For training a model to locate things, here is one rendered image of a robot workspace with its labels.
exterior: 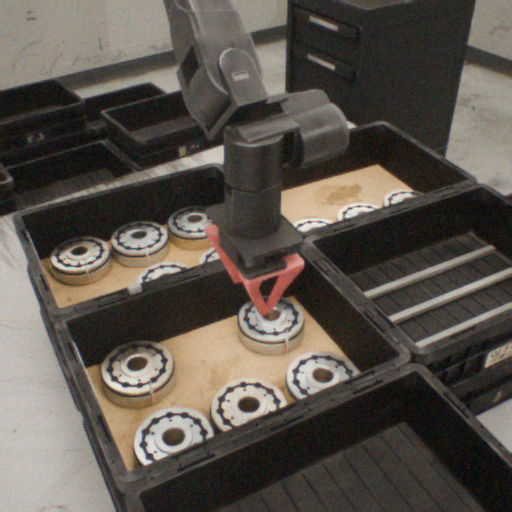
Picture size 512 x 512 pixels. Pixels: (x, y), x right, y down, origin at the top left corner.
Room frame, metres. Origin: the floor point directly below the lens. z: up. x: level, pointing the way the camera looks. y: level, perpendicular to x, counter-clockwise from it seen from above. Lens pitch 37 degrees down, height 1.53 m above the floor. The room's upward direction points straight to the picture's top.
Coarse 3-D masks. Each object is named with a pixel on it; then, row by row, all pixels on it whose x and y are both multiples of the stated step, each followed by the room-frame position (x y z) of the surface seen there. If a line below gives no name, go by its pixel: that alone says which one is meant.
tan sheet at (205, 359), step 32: (224, 320) 0.75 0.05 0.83; (192, 352) 0.68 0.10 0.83; (224, 352) 0.68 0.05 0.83; (256, 352) 0.68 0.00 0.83; (288, 352) 0.68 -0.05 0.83; (96, 384) 0.61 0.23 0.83; (192, 384) 0.61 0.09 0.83; (224, 384) 0.61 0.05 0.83; (128, 416) 0.55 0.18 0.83; (128, 448) 0.50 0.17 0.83
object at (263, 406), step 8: (248, 392) 0.57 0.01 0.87; (256, 392) 0.57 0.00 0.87; (232, 400) 0.55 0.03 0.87; (240, 400) 0.56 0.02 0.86; (256, 400) 0.56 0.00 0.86; (264, 400) 0.55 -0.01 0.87; (232, 408) 0.54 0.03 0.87; (264, 408) 0.54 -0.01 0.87; (240, 416) 0.53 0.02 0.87; (248, 416) 0.53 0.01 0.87; (256, 416) 0.53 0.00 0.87
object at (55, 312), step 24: (192, 168) 1.07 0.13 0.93; (216, 168) 1.07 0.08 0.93; (96, 192) 0.98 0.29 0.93; (120, 192) 0.99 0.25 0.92; (24, 216) 0.91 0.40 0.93; (24, 240) 0.83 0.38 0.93; (216, 264) 0.77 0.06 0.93; (48, 288) 0.71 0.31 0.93; (144, 288) 0.71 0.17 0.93; (48, 312) 0.68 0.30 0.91
